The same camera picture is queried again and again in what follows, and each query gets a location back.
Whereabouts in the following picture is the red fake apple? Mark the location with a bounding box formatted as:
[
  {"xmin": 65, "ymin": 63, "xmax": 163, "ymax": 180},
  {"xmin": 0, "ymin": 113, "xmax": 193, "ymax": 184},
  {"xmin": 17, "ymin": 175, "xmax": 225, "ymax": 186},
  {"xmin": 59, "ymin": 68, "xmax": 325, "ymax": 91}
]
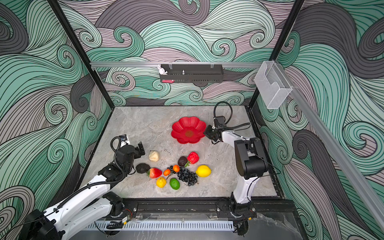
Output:
[{"xmin": 187, "ymin": 152, "xmax": 200, "ymax": 165}]

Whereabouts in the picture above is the small orange fake tangerine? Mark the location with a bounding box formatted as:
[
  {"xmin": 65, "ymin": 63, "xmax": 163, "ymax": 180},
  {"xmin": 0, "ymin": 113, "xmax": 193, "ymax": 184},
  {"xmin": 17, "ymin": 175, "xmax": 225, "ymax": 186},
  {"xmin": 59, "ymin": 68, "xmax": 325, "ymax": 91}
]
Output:
[{"xmin": 163, "ymin": 169, "xmax": 171, "ymax": 176}]

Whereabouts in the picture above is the left black cable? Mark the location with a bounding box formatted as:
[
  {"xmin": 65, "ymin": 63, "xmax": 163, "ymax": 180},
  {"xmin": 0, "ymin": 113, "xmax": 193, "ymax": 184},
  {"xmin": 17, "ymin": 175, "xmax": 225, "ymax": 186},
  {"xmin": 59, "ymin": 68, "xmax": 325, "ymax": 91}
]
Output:
[{"xmin": 109, "ymin": 136, "xmax": 127, "ymax": 175}]

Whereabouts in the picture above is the dark fake avocado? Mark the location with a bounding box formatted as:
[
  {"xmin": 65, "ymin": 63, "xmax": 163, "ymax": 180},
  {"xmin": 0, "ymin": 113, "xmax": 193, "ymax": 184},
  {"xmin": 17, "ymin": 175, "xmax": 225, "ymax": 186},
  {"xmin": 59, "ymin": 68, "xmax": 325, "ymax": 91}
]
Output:
[{"xmin": 136, "ymin": 163, "xmax": 151, "ymax": 174}]

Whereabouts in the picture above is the large yellow fake lemon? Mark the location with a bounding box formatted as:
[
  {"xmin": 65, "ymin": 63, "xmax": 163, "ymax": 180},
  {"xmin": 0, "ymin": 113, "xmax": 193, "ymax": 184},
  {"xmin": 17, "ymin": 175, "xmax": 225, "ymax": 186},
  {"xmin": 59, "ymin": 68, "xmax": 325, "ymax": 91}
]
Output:
[{"xmin": 196, "ymin": 165, "xmax": 212, "ymax": 178}]

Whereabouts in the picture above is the dark fake grape bunch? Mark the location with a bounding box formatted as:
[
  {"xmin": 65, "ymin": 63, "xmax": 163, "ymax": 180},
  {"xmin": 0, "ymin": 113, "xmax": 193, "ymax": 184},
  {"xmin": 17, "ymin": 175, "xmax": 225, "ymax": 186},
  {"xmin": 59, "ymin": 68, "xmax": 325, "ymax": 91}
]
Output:
[{"xmin": 177, "ymin": 168, "xmax": 198, "ymax": 186}]

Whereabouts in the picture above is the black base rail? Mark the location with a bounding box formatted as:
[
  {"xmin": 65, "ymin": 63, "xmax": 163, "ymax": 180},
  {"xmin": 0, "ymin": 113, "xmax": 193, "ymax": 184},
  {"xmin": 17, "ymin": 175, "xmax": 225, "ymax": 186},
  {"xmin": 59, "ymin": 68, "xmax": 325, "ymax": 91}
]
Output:
[{"xmin": 123, "ymin": 197, "xmax": 296, "ymax": 219}]

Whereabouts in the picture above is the small yellow fake lemon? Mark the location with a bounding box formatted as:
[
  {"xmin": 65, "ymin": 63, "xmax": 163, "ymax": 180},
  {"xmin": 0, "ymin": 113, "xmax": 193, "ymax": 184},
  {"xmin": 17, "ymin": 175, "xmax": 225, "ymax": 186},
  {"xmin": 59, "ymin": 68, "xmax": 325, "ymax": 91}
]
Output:
[{"xmin": 156, "ymin": 177, "xmax": 167, "ymax": 188}]

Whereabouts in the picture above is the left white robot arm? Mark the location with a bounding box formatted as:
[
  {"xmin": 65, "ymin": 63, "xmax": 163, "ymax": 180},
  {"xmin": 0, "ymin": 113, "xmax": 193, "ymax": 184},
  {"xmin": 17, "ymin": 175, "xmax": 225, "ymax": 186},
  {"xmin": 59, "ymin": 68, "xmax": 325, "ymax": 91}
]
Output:
[{"xmin": 19, "ymin": 143, "xmax": 145, "ymax": 240}]

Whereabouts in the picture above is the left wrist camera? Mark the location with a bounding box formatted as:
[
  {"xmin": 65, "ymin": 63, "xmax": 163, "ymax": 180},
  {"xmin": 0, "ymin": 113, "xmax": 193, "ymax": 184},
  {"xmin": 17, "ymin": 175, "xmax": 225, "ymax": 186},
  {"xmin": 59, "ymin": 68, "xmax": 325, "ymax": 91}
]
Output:
[{"xmin": 119, "ymin": 134, "xmax": 130, "ymax": 146}]

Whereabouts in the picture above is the dark maroon fake fruit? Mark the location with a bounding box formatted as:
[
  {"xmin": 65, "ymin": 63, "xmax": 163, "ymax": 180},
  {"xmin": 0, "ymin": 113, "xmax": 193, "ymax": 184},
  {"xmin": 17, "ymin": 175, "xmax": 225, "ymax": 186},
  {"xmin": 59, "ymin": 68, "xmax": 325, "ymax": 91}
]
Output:
[{"xmin": 178, "ymin": 156, "xmax": 189, "ymax": 167}]

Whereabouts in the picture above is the cream fake pear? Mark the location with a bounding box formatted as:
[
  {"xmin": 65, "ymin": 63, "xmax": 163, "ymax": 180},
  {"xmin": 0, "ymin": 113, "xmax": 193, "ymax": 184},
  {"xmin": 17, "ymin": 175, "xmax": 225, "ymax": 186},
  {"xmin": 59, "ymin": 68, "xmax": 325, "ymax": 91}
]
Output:
[{"xmin": 149, "ymin": 151, "xmax": 160, "ymax": 163}]

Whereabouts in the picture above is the clear plastic wall bin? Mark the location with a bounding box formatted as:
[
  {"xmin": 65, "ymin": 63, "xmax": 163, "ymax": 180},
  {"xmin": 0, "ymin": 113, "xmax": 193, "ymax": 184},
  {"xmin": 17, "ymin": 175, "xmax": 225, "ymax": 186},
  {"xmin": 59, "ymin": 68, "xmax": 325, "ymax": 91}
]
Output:
[{"xmin": 254, "ymin": 61, "xmax": 292, "ymax": 110}]

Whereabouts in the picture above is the red flower-shaped fruit bowl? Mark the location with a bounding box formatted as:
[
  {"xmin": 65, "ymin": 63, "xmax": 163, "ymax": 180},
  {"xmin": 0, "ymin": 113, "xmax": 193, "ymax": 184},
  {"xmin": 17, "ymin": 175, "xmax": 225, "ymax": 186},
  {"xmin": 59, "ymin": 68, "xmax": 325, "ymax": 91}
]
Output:
[{"xmin": 171, "ymin": 117, "xmax": 207, "ymax": 144}]

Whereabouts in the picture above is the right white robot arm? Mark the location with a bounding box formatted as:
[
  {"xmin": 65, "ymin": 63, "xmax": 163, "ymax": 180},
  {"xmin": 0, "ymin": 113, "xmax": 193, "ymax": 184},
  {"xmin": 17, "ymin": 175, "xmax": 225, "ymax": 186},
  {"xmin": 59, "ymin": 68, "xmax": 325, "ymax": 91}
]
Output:
[{"xmin": 204, "ymin": 125, "xmax": 269, "ymax": 215}]

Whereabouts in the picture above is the white slotted cable duct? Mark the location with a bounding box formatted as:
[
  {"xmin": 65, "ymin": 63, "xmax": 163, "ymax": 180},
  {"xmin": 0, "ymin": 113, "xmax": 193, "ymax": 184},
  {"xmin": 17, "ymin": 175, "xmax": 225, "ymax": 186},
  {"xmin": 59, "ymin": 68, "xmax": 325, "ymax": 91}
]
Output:
[{"xmin": 83, "ymin": 220, "xmax": 235, "ymax": 232}]

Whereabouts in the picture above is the red fake mango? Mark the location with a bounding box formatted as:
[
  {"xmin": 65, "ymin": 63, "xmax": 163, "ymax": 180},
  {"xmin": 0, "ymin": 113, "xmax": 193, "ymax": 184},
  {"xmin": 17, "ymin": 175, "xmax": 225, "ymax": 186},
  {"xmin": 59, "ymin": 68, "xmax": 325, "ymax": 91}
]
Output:
[{"xmin": 147, "ymin": 168, "xmax": 163, "ymax": 179}]

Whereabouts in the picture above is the green fake lime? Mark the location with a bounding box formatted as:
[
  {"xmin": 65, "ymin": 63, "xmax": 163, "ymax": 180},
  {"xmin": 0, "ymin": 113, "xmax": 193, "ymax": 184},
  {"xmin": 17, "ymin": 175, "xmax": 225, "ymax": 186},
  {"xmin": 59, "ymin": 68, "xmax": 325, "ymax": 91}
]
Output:
[{"xmin": 170, "ymin": 178, "xmax": 180, "ymax": 190}]

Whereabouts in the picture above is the aluminium wall rail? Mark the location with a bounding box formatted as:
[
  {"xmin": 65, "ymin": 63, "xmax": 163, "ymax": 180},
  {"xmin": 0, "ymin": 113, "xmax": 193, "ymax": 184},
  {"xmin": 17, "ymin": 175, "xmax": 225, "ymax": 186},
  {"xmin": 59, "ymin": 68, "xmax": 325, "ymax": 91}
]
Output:
[{"xmin": 90, "ymin": 61, "xmax": 262, "ymax": 69}]

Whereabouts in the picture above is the small white figurine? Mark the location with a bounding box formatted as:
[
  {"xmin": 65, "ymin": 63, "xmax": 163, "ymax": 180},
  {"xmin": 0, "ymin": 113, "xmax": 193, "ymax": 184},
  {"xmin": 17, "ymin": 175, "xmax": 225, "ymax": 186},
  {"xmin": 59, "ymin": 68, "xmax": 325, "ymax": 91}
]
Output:
[{"xmin": 157, "ymin": 65, "xmax": 168, "ymax": 75}]

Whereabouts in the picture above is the right black cable loop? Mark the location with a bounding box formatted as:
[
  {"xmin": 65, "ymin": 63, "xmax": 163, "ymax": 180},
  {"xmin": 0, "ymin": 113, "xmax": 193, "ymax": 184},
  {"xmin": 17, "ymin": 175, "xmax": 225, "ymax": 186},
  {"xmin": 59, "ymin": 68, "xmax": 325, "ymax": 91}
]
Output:
[{"xmin": 212, "ymin": 101, "xmax": 234, "ymax": 127}]

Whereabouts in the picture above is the black wall shelf tray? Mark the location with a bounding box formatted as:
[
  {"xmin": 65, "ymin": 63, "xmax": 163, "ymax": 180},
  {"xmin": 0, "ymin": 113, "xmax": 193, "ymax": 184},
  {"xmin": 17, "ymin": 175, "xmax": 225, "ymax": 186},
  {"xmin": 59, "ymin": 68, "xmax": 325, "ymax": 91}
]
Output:
[{"xmin": 159, "ymin": 65, "xmax": 224, "ymax": 84}]

